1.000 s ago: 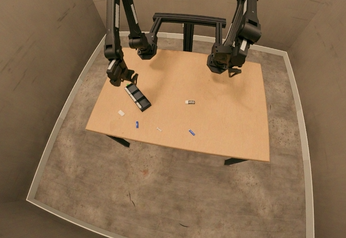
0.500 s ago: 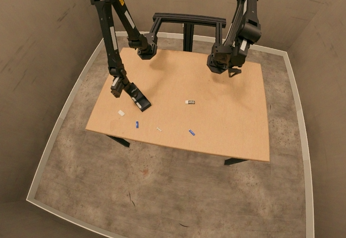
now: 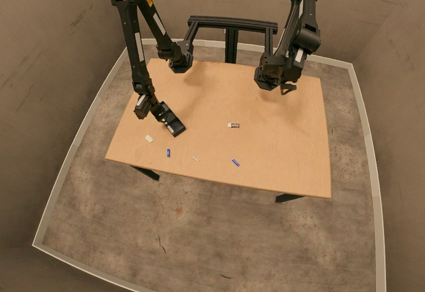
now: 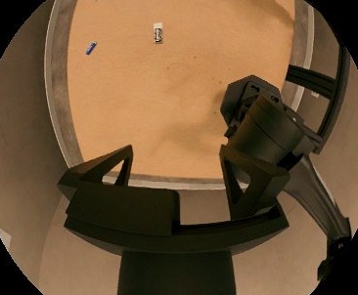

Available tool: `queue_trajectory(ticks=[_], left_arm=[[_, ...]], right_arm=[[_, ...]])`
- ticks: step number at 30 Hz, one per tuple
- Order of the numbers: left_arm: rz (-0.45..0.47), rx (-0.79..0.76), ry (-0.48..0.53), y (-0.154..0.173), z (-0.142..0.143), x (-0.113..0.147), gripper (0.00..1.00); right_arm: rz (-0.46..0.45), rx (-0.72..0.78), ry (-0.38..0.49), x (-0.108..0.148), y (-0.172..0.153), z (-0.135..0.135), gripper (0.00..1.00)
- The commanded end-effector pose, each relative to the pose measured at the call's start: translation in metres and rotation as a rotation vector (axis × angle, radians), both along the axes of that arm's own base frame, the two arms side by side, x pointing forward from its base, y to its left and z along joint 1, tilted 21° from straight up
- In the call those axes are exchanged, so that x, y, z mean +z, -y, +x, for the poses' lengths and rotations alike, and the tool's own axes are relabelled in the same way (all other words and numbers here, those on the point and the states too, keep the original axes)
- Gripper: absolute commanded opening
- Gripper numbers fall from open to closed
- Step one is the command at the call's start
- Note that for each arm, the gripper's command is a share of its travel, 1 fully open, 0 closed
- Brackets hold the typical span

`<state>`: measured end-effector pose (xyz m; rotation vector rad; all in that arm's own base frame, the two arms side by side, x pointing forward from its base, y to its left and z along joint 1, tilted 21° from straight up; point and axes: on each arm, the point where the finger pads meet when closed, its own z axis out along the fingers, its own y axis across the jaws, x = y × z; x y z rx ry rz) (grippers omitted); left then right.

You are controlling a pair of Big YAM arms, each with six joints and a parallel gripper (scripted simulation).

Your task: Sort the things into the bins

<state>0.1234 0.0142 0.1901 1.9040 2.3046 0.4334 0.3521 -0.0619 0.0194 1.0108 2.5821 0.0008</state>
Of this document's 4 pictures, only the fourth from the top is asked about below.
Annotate blue aa battery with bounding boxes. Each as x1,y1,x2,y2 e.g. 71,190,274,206
85,41,97,55

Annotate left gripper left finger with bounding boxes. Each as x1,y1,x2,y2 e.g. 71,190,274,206
63,145,134,187

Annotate black and white eraser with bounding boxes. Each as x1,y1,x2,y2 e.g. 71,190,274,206
154,22,162,43

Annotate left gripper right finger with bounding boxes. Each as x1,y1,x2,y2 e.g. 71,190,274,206
219,145,291,220

